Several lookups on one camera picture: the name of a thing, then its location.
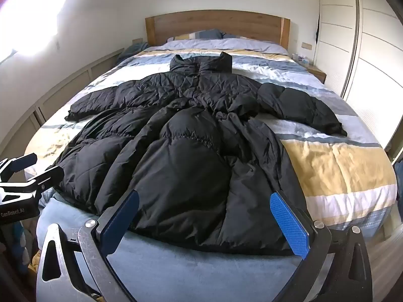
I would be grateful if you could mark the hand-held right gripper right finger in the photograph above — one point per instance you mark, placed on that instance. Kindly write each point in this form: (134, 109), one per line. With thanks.
(289, 223)

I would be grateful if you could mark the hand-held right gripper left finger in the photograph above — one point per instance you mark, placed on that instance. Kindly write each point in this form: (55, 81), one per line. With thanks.
(121, 223)

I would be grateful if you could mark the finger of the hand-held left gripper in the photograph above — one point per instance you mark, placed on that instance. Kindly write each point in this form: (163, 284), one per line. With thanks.
(47, 177)
(22, 161)

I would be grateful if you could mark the black puffer coat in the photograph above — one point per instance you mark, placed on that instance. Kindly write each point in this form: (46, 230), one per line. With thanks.
(189, 151)

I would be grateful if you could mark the blue spotted cloth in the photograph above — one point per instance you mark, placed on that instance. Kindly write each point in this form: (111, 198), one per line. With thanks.
(19, 242)

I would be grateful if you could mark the striped duvet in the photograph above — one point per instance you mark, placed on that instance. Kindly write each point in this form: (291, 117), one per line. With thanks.
(330, 163)

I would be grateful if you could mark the beige window bench cabinet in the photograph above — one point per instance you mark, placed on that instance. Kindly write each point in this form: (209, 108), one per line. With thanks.
(63, 91)

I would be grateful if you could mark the light blue blanket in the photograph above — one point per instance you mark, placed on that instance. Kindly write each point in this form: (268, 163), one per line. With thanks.
(189, 273)

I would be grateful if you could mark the wooden nightstand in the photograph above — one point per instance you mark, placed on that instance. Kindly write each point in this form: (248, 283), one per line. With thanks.
(318, 72)

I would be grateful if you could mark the blue-grey cloth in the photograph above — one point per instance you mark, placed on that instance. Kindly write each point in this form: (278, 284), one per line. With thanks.
(133, 50)

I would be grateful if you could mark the small tissue box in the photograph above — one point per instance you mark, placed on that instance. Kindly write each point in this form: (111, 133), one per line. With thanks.
(303, 59)

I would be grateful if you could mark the white wardrobe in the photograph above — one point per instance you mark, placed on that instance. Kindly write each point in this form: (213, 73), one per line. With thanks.
(371, 53)

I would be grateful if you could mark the striped pillow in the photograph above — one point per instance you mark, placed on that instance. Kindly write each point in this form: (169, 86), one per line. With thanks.
(201, 34)

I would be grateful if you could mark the wooden headboard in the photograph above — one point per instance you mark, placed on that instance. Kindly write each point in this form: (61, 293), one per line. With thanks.
(214, 22)

